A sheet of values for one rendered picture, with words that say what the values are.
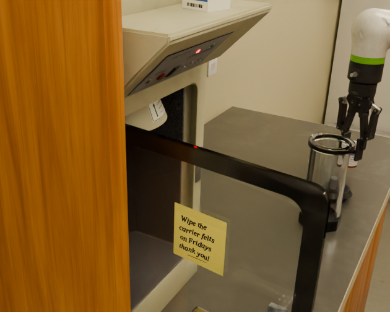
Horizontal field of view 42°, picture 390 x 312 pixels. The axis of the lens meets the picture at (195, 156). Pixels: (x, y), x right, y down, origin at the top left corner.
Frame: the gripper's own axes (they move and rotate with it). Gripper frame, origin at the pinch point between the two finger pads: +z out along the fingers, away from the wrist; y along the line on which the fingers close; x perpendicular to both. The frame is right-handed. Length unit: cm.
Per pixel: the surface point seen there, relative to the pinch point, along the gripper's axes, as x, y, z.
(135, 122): -84, 15, -30
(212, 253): -89, 42, -23
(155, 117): -80, 15, -30
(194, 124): -67, 9, -24
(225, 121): -1, -56, 9
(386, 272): 91, -27, 103
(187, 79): -72, 14, -35
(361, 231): -23.1, 21.9, 9.4
